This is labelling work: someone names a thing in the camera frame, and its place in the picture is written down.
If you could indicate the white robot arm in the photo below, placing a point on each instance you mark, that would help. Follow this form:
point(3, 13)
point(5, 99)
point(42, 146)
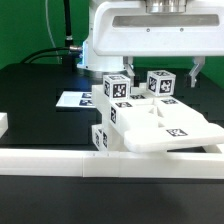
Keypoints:
point(99, 63)

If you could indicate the white chair back part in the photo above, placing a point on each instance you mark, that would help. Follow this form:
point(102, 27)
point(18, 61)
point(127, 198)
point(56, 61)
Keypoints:
point(150, 123)

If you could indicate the black vertical cable post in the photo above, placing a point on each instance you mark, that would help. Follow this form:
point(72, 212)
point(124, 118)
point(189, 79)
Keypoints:
point(68, 59)

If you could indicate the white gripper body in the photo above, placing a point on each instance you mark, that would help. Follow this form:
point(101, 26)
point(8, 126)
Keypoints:
point(125, 28)

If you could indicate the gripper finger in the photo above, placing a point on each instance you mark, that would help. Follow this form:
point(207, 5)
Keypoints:
point(131, 71)
point(191, 77)

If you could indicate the white marker sheet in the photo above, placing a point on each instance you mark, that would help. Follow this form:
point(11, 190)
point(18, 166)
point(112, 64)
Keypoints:
point(72, 99)

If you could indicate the white U-shaped fence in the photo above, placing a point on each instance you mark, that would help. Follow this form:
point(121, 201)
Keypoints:
point(32, 162)

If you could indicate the white chair seat part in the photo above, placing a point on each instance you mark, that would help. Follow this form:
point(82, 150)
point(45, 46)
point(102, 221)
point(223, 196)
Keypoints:
point(113, 139)

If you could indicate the white block at left edge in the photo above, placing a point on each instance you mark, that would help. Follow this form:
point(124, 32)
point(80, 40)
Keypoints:
point(3, 123)

